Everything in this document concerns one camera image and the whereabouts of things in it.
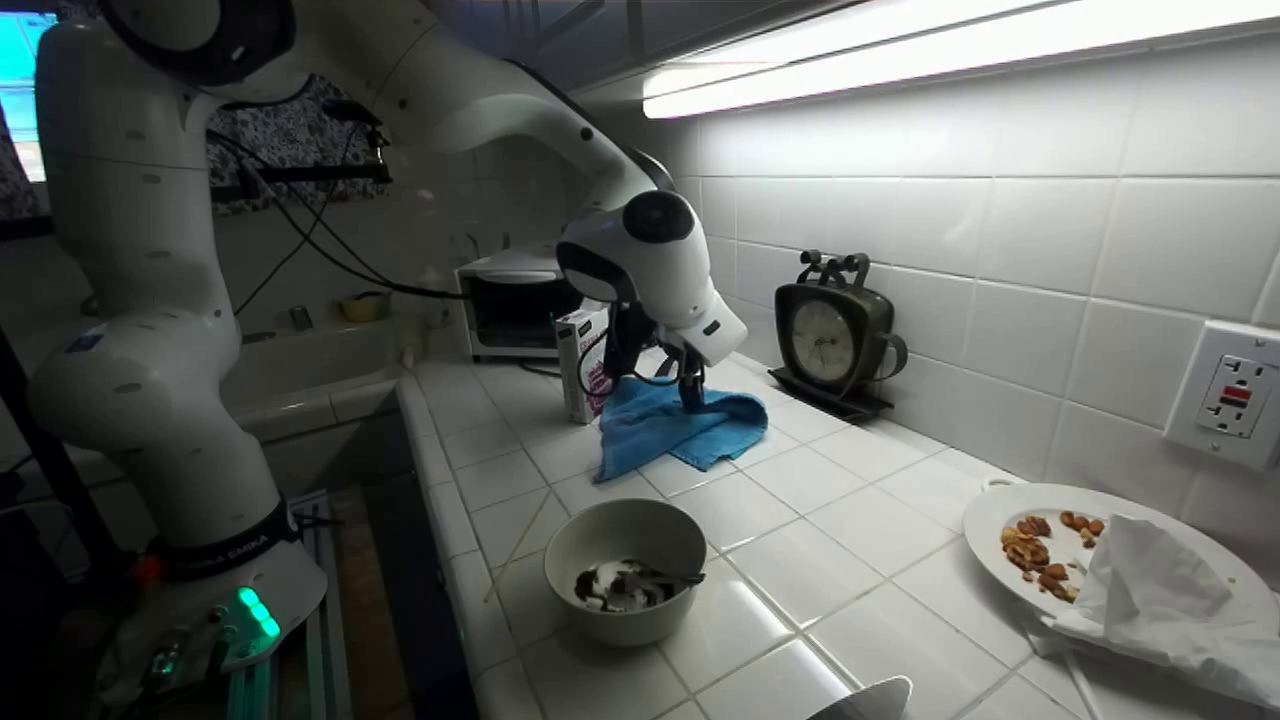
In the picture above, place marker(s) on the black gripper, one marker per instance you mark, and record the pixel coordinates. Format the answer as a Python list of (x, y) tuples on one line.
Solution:
[(629, 329)]

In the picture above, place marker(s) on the blue terry cloth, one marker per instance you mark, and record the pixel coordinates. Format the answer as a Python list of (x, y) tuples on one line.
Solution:
[(661, 426)]

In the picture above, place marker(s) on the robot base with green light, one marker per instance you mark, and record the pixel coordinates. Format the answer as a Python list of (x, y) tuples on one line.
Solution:
[(214, 625)]

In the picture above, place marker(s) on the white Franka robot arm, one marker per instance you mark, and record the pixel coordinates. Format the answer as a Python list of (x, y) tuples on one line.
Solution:
[(135, 265)]

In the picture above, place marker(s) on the white pink carton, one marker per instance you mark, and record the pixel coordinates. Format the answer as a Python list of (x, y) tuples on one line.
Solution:
[(576, 381)]

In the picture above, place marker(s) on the grey ceramic bowl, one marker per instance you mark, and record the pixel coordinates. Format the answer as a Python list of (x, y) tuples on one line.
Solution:
[(624, 544)]

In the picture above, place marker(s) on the black vintage alarm clock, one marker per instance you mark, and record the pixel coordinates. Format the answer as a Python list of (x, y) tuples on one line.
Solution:
[(827, 341)]

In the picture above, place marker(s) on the yellow sponge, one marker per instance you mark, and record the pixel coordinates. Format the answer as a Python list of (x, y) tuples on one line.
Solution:
[(363, 311)]

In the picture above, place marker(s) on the white sink basin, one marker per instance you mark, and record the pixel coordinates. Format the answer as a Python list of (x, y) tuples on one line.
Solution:
[(315, 373)]

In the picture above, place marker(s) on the white dinner plate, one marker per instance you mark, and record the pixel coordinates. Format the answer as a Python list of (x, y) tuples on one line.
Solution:
[(993, 532)]

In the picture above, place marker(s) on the white curved object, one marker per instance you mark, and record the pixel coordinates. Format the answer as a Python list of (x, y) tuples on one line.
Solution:
[(865, 702)]

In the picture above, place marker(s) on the brown food pieces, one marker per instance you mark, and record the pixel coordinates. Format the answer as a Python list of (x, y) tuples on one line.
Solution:
[(1034, 544)]

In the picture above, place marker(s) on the under-cabinet light strip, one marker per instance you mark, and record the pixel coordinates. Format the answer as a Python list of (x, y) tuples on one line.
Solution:
[(933, 47)]

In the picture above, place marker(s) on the crumpled white napkin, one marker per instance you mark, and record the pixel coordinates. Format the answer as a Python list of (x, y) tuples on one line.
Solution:
[(1163, 587)]

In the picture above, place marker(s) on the bright window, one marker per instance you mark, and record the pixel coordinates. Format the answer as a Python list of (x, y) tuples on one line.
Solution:
[(22, 95)]

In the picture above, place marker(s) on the dark speckled wall board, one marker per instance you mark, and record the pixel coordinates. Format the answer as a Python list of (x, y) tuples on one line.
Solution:
[(300, 143)]

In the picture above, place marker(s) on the white wall outlet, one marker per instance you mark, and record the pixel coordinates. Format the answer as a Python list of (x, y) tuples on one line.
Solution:
[(1234, 394)]

